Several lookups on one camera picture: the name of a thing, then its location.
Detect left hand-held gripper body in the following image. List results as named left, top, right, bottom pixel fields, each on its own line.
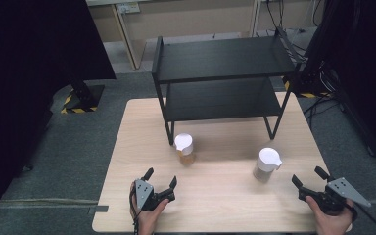
left=134, top=177, right=177, bottom=212

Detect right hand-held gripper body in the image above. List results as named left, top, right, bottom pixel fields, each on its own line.
left=298, top=176, right=372, bottom=216

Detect pale-filled jar with white lid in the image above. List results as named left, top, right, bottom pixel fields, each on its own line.
left=253, top=147, right=283, bottom=183

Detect orange-filled jar with white lid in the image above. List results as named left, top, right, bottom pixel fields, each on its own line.
left=173, top=132, right=197, bottom=166

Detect black two-tier shelf rack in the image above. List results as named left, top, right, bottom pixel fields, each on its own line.
left=151, top=26, right=303, bottom=146

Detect person's left hand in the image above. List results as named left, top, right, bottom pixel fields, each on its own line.
left=129, top=181, right=170, bottom=235

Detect person's right hand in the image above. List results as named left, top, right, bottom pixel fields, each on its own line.
left=305, top=195, right=357, bottom=235

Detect striped black stand base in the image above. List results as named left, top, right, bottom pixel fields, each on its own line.
left=283, top=72, right=331, bottom=100
left=60, top=76, right=106, bottom=115

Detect narrow black curtain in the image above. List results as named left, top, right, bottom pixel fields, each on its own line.
left=302, top=0, right=376, bottom=165

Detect large black curtain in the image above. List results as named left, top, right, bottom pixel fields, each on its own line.
left=0, top=0, right=117, bottom=228

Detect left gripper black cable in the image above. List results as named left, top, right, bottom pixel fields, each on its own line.
left=128, top=191, right=142, bottom=235

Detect black floor cables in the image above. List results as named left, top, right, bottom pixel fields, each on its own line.
left=303, top=93, right=341, bottom=129

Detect white wall socket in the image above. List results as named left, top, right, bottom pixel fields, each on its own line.
left=117, top=2, right=142, bottom=15

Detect black hanging cables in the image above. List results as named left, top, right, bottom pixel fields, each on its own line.
left=265, top=0, right=286, bottom=29

